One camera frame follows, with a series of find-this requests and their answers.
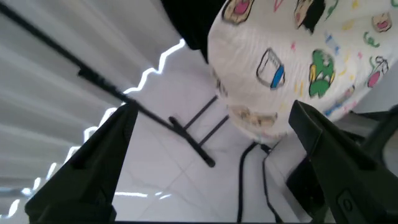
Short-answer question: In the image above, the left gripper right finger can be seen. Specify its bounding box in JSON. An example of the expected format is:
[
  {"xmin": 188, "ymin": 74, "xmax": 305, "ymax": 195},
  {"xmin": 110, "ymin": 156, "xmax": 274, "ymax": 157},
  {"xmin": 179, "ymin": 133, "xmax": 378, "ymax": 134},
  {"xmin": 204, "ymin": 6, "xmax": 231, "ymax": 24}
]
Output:
[{"xmin": 288, "ymin": 99, "xmax": 398, "ymax": 224}]

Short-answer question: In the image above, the black cable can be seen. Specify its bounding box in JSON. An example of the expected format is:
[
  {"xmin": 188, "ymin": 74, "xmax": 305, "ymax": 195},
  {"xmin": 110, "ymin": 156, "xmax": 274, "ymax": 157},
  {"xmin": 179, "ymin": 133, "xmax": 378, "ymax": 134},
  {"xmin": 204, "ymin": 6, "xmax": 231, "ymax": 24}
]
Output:
[{"xmin": 236, "ymin": 141, "xmax": 284, "ymax": 223}]

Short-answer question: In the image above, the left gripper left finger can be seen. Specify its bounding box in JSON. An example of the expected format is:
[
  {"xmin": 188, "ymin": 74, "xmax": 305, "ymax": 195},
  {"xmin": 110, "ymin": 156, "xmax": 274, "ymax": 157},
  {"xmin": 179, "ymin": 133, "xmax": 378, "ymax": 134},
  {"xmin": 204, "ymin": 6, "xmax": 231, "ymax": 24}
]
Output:
[{"xmin": 24, "ymin": 102, "xmax": 139, "ymax": 223}]

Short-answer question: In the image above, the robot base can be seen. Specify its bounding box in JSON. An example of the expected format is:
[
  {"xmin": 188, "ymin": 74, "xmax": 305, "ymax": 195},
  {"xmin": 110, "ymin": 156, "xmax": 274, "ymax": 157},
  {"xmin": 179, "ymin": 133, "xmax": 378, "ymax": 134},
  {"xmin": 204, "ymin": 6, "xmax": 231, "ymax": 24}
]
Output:
[{"xmin": 285, "ymin": 104, "xmax": 398, "ymax": 223}]

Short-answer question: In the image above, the black t-shirt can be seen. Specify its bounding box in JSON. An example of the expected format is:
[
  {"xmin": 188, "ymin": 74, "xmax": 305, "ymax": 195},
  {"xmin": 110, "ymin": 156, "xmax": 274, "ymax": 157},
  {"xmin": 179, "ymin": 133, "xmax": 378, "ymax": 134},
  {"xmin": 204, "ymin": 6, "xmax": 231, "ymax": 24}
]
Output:
[{"xmin": 159, "ymin": 0, "xmax": 228, "ymax": 65}]

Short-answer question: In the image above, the cream printed garment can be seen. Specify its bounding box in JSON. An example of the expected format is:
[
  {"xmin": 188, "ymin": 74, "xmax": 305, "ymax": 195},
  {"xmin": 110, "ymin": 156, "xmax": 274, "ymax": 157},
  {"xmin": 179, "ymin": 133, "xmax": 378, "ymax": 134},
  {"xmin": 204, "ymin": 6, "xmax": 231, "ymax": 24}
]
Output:
[{"xmin": 206, "ymin": 0, "xmax": 398, "ymax": 145}]

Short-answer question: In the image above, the black clothes rack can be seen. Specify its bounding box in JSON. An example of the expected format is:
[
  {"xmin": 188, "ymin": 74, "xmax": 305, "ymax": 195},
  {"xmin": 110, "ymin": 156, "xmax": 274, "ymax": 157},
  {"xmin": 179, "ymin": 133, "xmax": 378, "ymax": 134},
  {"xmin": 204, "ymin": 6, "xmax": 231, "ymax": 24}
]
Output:
[{"xmin": 0, "ymin": 0, "xmax": 231, "ymax": 169}]

